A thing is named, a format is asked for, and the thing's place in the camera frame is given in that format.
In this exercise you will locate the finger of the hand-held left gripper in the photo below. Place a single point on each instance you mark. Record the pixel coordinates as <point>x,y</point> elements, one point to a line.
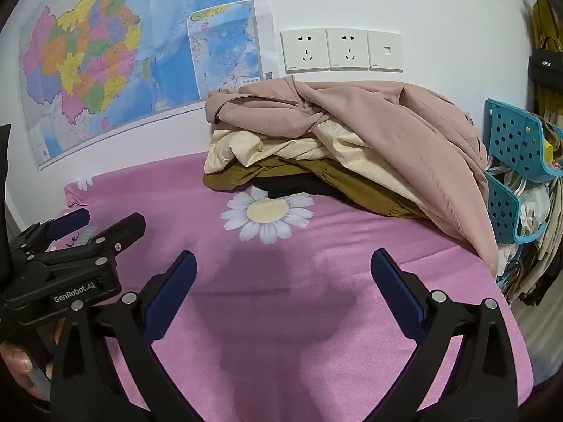
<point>66,223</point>
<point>127,231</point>

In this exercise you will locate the person's left hand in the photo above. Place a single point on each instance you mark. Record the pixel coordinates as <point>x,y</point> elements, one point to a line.
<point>15,360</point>

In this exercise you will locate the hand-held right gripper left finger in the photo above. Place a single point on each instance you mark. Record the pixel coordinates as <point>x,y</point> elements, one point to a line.
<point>171,299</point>

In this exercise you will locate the black bag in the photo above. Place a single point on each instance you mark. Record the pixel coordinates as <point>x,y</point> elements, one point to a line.
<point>545,68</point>

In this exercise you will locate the pink flowered bed sheet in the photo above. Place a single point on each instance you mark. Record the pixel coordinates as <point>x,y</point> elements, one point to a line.
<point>308,316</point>

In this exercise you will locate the olive brown garment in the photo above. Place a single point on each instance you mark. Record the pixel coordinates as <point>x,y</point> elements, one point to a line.
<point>352,184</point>

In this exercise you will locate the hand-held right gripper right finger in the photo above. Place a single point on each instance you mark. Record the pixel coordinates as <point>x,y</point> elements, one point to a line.
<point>396,294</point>

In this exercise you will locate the blue plastic basket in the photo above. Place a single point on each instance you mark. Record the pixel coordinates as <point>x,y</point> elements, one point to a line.
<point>501,211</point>
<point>510,140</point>

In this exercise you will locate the cream garment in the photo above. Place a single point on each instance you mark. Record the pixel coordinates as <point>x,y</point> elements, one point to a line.
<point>246,147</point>

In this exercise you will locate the pink jacket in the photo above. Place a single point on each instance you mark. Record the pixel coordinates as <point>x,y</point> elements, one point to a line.
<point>396,140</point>

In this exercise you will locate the white wall socket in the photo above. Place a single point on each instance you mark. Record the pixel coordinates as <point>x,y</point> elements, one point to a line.
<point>304,50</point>
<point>347,49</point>

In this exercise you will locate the yellow hanging garment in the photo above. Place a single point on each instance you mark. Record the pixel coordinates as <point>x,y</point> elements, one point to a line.
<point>545,22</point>

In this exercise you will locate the black garment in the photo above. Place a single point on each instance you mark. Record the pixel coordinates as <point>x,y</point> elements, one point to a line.
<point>286,185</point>

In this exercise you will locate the colourful wall map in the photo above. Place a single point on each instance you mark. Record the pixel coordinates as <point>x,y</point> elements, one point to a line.
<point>132,52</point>

